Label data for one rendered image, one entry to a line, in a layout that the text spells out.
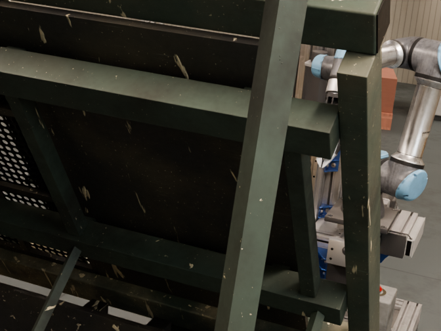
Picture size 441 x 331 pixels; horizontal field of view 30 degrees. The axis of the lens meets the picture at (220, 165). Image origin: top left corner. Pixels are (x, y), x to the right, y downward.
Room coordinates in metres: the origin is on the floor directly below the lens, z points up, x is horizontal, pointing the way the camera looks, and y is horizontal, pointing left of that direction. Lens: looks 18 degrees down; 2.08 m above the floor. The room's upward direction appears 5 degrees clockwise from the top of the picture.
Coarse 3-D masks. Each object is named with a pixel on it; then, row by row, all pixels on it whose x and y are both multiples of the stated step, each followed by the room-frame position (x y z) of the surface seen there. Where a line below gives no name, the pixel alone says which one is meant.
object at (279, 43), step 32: (288, 0) 1.11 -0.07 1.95; (288, 32) 1.11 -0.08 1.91; (256, 64) 1.13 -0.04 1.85; (288, 64) 1.10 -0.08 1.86; (256, 96) 1.11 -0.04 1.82; (288, 96) 1.10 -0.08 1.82; (256, 128) 1.09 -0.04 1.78; (256, 160) 1.07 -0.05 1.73; (256, 192) 1.07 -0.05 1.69; (256, 224) 1.06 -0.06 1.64; (256, 256) 1.06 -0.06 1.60; (224, 288) 1.07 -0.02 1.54; (256, 288) 1.05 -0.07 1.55; (224, 320) 1.05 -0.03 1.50; (320, 320) 1.89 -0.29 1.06
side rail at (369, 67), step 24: (360, 72) 1.52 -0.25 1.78; (360, 96) 1.54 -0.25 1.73; (360, 120) 1.57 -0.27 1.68; (360, 144) 1.61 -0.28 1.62; (360, 168) 1.64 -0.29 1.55; (360, 192) 1.68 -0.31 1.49; (360, 216) 1.73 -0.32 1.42; (360, 240) 1.77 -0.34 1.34; (360, 264) 1.82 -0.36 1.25; (360, 288) 1.88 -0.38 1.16; (360, 312) 1.93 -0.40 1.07
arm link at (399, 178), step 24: (432, 48) 2.69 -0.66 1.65; (432, 72) 2.66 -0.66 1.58; (432, 96) 2.66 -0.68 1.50; (408, 120) 2.67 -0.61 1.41; (432, 120) 2.67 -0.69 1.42; (408, 144) 2.64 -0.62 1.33; (384, 168) 2.65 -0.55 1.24; (408, 168) 2.60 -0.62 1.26; (384, 192) 2.66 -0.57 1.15; (408, 192) 2.58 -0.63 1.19
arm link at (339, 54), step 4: (336, 52) 2.40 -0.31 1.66; (340, 52) 2.38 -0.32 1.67; (344, 52) 2.37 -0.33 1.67; (336, 56) 2.38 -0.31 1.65; (340, 56) 2.37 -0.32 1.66; (336, 60) 2.37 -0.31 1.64; (340, 60) 2.36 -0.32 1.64; (336, 64) 2.36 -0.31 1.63; (332, 68) 2.37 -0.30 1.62; (336, 68) 2.36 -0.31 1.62; (332, 72) 2.36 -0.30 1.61; (336, 72) 2.35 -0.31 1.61; (332, 76) 2.35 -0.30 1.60; (336, 76) 2.34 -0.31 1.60
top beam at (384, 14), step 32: (32, 0) 1.82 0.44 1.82; (64, 0) 1.79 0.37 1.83; (96, 0) 1.75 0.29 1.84; (128, 0) 1.71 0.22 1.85; (160, 0) 1.68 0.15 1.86; (192, 0) 1.65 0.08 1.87; (224, 0) 1.62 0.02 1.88; (256, 0) 1.59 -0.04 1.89; (320, 0) 1.56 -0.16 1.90; (352, 0) 1.55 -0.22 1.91; (384, 0) 1.54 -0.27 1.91; (256, 32) 1.63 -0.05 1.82; (320, 32) 1.57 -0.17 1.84; (352, 32) 1.54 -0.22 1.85; (384, 32) 1.58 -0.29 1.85
